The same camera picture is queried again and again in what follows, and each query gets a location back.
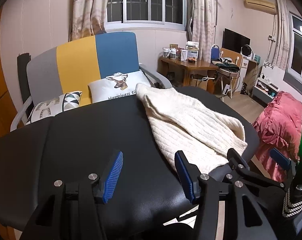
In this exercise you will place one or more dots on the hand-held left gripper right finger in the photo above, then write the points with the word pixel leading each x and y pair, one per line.
pixel 184 177

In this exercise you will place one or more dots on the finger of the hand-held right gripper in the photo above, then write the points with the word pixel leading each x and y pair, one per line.
pixel 237 161
pixel 279 158

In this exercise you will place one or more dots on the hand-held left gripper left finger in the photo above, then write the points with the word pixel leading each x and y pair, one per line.
pixel 113 176

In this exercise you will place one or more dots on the cream knit sweater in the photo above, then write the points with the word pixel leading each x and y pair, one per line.
pixel 185 125

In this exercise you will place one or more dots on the dark clothes pile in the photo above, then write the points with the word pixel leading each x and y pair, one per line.
pixel 225 65

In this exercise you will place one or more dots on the red ruffled quilt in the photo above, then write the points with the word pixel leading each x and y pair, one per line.
pixel 278 120

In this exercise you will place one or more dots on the white low shelf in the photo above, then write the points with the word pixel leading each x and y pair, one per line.
pixel 260 91

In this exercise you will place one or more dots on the white power strip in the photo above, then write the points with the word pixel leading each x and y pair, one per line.
pixel 226 90

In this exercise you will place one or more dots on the white deer print pillow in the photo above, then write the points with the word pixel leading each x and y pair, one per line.
pixel 108 90

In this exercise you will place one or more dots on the brown paper bag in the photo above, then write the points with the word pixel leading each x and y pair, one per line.
pixel 199 82

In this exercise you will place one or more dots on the geometric pattern pillow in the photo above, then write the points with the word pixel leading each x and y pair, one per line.
pixel 53 105

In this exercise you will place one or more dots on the grey framed window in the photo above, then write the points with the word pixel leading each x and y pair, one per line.
pixel 300 55

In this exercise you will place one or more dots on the brown wooden desk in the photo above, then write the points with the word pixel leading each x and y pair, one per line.
pixel 188 66

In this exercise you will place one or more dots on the wooden chair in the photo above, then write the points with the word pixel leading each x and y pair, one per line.
pixel 228 52

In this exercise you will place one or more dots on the small white fan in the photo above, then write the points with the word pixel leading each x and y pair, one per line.
pixel 246 50

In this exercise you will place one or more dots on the grey yellow blue sofa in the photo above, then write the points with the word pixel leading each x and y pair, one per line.
pixel 76 67

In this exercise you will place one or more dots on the cardboard box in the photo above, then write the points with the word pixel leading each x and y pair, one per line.
pixel 192 51

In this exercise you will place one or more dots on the black flat screen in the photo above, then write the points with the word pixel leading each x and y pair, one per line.
pixel 234 40

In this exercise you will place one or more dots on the white bottle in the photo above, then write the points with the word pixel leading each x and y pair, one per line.
pixel 166 53
pixel 173 54

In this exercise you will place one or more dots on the beige floral curtain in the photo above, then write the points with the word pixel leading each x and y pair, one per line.
pixel 203 17
pixel 283 30
pixel 88 10

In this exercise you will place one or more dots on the metal stand pole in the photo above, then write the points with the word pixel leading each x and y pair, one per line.
pixel 217 10

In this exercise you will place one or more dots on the barred sliding window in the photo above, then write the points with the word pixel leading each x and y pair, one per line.
pixel 146 2

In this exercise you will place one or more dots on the wall air conditioner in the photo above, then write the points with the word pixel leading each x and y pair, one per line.
pixel 259 5

